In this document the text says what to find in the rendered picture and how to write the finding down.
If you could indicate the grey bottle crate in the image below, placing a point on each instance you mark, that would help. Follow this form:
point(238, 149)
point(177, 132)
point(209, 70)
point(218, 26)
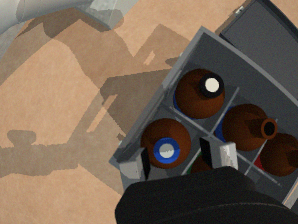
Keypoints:
point(238, 72)

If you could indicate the light grey flat bar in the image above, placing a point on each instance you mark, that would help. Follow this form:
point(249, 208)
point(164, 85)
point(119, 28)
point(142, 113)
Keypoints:
point(236, 13)

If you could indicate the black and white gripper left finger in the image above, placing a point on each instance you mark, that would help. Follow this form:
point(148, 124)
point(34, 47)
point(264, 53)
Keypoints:
point(136, 169)

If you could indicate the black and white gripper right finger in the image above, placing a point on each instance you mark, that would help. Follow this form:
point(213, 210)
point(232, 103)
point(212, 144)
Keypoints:
point(218, 154)

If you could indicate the brown bottle with blue cap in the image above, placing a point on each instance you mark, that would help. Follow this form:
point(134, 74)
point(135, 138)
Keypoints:
point(167, 134)

